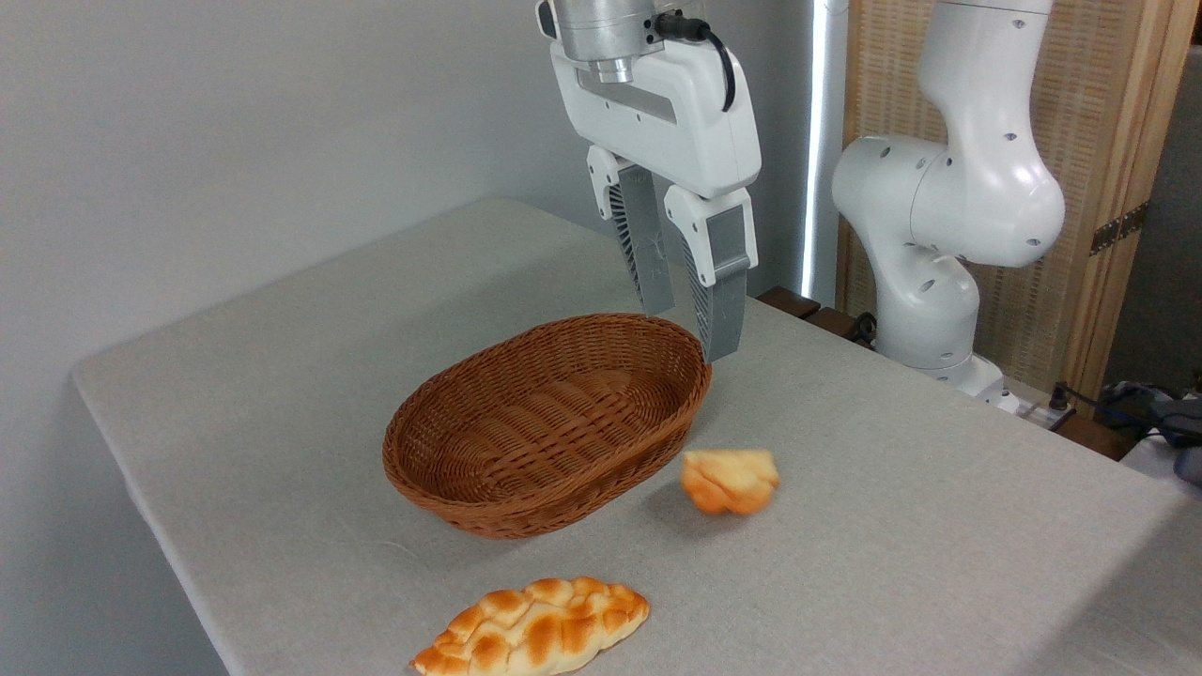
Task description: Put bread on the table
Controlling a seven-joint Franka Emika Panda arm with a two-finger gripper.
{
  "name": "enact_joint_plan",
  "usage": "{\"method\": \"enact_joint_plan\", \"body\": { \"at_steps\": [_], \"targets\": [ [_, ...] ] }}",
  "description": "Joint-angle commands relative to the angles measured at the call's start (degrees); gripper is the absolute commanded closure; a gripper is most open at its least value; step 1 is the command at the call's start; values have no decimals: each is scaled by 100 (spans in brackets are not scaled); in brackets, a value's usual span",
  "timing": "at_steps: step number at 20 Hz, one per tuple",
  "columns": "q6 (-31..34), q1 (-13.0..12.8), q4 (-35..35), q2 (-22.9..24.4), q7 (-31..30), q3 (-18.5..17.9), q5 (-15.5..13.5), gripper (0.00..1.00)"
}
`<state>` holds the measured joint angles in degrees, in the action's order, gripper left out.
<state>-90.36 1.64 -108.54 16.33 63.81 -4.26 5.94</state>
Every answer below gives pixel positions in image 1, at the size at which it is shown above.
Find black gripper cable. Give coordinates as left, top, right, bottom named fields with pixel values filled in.
left=655, top=11, right=738, bottom=114

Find white vertical pole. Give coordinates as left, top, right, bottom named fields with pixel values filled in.
left=798, top=0, right=851, bottom=306

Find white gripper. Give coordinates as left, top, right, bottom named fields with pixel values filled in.
left=535, top=0, right=762, bottom=365

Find round bread roll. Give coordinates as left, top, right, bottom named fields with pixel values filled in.
left=680, top=448, right=782, bottom=516

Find brown wooden block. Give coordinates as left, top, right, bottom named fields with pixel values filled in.
left=806, top=307, right=861, bottom=341
left=757, top=286, right=822, bottom=320

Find brown wicker basket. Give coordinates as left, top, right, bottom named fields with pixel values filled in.
left=382, top=313, right=713, bottom=541

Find grey device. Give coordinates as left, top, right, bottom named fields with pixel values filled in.
left=1150, top=397, right=1202, bottom=486

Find grey tablecloth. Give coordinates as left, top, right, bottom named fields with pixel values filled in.
left=70, top=197, right=1202, bottom=676

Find metal screen hinge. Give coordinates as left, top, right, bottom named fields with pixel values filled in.
left=1089, top=202, right=1148, bottom=256

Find braided bread loaf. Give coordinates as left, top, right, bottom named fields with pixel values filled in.
left=410, top=576, right=651, bottom=676

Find black and blue cables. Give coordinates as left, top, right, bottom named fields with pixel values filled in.
left=1050, top=376, right=1202, bottom=442

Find wooden bamboo folding screen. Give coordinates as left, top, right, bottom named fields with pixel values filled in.
left=836, top=0, right=1202, bottom=405

